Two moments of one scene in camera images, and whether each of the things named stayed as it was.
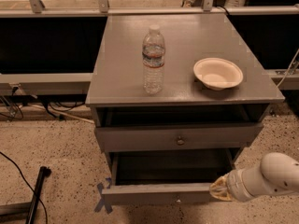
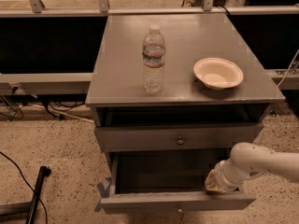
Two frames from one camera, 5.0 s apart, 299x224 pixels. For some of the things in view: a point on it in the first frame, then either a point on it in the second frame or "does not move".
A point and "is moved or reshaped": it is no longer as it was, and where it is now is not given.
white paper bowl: x=218 y=74 does not move
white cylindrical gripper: x=234 y=184 → x=220 y=176
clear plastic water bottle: x=153 y=55 does not move
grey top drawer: x=151 y=128 does not move
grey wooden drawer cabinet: x=175 y=97 does not move
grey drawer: x=165 y=176 is moved or reshaped
